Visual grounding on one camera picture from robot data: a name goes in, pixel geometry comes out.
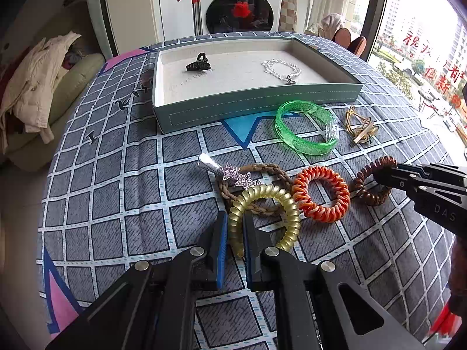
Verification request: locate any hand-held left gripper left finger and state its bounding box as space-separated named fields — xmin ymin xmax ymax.
xmin=47 ymin=212 xmax=229 ymax=350

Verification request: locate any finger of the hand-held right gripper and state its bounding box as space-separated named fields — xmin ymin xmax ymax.
xmin=374 ymin=169 xmax=467 ymax=192
xmin=396 ymin=162 xmax=467 ymax=179

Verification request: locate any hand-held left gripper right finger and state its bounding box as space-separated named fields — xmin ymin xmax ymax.
xmin=244 ymin=212 xmax=426 ymax=350

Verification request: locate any brown spiral hair tie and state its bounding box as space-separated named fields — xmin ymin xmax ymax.
xmin=351 ymin=155 xmax=398 ymax=207

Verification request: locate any yellow spiral hair tie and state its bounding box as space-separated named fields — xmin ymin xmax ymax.
xmin=228 ymin=184 xmax=302 ymax=259

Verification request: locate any gold hair clip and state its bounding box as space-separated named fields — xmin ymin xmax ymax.
xmin=345 ymin=106 xmax=380 ymax=147

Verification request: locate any orange spiral hair tie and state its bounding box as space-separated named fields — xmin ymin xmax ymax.
xmin=292 ymin=166 xmax=351 ymax=224

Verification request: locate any brown braided hair tie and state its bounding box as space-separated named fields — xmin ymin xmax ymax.
xmin=218 ymin=163 xmax=293 ymax=217

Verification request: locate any silver star hair clip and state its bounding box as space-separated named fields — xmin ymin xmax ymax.
xmin=197 ymin=153 xmax=261 ymax=190

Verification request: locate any green glitter bangle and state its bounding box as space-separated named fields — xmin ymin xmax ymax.
xmin=275 ymin=100 xmax=340 ymax=155

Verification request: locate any teal jewelry box tray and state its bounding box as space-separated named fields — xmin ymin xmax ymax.
xmin=152 ymin=36 xmax=364 ymax=134

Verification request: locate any person's right forearm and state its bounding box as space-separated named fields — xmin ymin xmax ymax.
xmin=449 ymin=239 xmax=467 ymax=321

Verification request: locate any red cloth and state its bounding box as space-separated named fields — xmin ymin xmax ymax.
xmin=431 ymin=304 xmax=461 ymax=336

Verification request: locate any red window lettering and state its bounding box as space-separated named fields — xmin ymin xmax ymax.
xmin=403 ymin=31 xmax=467 ymax=125

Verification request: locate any brown chair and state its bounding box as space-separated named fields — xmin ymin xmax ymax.
xmin=348 ymin=36 xmax=367 ymax=57
xmin=334 ymin=27 xmax=353 ymax=48

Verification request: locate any beige cloth on chair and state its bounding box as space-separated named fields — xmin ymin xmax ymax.
xmin=304 ymin=13 xmax=345 ymax=41

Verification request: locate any black hair claw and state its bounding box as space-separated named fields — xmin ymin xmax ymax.
xmin=185 ymin=53 xmax=212 ymax=72

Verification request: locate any checkered hanging towel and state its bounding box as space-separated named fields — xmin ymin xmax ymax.
xmin=279 ymin=0 xmax=298 ymax=32

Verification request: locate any cream sofa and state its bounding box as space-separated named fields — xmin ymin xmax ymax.
xmin=0 ymin=53 xmax=106 ymax=172

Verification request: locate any white cabinet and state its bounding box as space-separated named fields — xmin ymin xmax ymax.
xmin=102 ymin=0 xmax=163 ymax=55

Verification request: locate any beige jacket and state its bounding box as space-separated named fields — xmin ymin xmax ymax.
xmin=0 ymin=31 xmax=81 ymax=154

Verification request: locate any red hooked mop handle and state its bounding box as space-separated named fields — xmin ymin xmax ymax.
xmin=177 ymin=0 xmax=202 ymax=35

